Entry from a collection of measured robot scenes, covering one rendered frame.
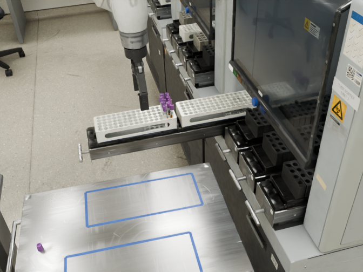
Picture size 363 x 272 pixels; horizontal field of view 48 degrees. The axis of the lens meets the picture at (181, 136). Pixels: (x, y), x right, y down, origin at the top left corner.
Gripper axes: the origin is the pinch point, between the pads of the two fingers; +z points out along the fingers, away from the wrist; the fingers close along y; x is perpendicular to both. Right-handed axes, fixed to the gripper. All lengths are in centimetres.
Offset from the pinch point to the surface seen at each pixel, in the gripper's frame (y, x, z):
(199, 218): 50, 7, 13
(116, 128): 4.9, -10.6, 8.1
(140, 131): 1.8, -1.9, 13.8
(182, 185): 35.1, 5.9, 12.5
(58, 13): -349, -44, 93
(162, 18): -120, 32, 21
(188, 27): -73, 37, 9
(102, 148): 6.9, -16.7, 14.5
